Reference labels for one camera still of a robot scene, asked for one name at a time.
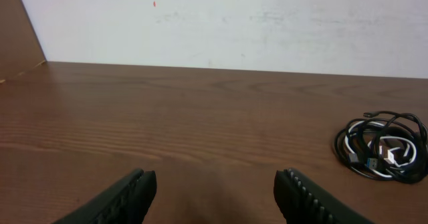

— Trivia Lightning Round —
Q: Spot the white USB cable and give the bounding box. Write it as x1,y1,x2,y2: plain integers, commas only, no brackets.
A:
344,120,417,179

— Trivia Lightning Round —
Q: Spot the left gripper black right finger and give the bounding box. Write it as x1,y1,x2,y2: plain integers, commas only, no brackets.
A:
274,168,372,224

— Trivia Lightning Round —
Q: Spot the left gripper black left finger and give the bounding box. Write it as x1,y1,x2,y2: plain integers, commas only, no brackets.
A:
54,169,157,224

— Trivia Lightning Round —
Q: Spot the black USB cable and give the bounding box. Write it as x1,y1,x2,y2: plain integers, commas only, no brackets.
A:
333,110,428,185

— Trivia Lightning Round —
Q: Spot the brown cardboard panel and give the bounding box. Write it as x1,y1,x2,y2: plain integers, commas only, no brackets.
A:
1,0,46,83

